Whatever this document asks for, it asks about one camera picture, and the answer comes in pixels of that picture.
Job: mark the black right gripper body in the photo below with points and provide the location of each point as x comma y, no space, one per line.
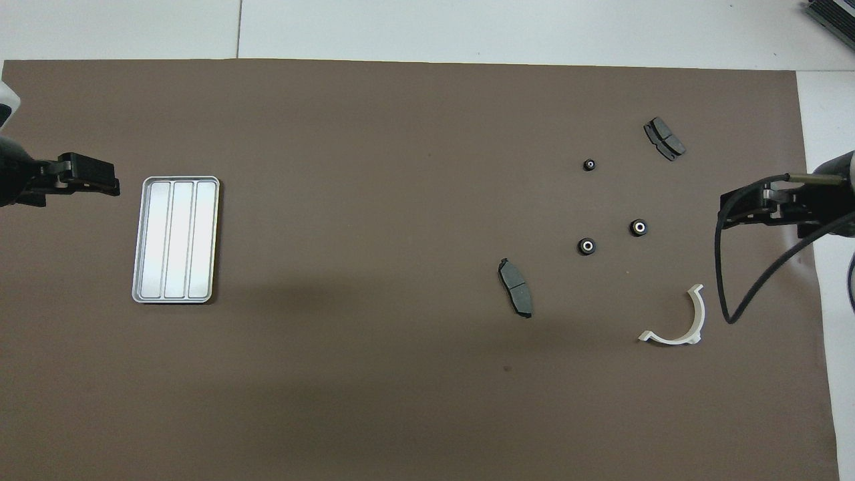
821,200

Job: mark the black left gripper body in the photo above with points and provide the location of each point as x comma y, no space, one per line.
17,177

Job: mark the black rubber bushing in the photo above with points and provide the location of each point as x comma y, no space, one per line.
638,227

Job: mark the silver ribbed metal tray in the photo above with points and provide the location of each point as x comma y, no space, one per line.
175,240

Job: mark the short grey brake pad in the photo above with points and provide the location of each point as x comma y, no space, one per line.
664,138

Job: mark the black ribbed device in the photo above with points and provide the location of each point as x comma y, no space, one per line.
835,13

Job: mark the long grey brake pad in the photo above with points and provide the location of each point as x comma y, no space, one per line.
516,284

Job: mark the brown paper table mat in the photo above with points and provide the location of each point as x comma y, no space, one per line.
401,167

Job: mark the white curved plastic bracket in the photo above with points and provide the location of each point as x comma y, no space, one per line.
674,339

